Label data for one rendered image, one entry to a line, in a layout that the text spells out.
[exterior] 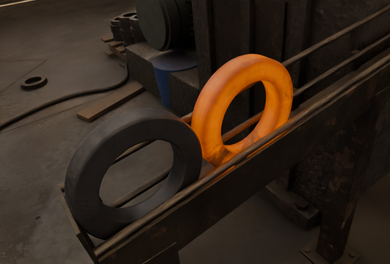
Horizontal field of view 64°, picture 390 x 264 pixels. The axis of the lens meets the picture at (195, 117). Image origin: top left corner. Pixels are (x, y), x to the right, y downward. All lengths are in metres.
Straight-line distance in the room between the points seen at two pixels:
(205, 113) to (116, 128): 0.12
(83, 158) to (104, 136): 0.03
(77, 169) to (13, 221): 1.12
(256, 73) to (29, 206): 1.23
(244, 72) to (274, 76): 0.07
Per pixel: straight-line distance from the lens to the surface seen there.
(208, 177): 0.46
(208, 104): 0.42
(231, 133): 0.54
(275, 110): 0.53
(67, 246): 1.29
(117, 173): 1.48
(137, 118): 0.37
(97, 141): 0.37
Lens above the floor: 0.94
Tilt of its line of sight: 32 degrees down
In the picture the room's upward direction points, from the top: 6 degrees counter-clockwise
